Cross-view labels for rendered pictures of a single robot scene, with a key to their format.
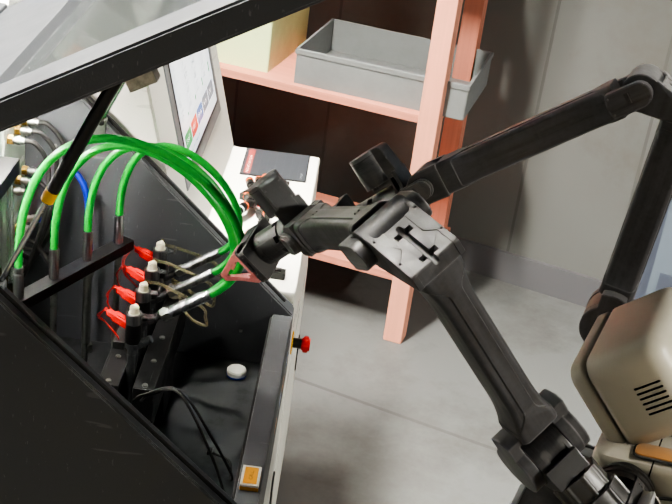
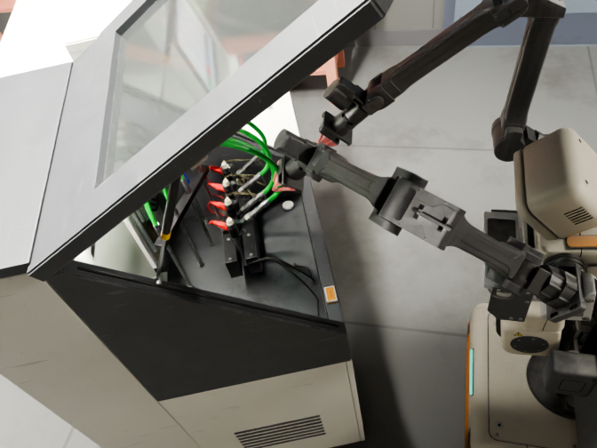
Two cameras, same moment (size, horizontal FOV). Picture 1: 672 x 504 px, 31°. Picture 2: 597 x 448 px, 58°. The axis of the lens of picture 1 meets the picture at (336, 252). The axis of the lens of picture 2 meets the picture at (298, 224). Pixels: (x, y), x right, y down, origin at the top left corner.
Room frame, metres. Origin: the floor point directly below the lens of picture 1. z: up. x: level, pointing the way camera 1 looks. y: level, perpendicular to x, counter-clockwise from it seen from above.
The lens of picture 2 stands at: (0.75, 0.11, 2.26)
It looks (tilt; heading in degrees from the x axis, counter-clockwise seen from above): 50 degrees down; 2
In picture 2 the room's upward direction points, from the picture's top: 13 degrees counter-clockwise
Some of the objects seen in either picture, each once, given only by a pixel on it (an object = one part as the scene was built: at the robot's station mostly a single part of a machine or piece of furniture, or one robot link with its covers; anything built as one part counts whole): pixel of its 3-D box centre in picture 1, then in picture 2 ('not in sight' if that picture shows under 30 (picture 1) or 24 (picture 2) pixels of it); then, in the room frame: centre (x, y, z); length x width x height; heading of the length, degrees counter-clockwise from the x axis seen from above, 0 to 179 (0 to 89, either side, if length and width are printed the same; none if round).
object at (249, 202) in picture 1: (262, 193); not in sight; (2.52, 0.18, 1.01); 0.23 x 0.11 x 0.06; 0
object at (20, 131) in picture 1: (22, 179); not in sight; (2.03, 0.59, 1.20); 0.13 x 0.03 x 0.31; 0
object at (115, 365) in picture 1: (143, 368); (242, 232); (1.91, 0.33, 0.91); 0.34 x 0.10 x 0.15; 0
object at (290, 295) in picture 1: (259, 216); (262, 102); (2.49, 0.18, 0.96); 0.70 x 0.22 x 0.03; 0
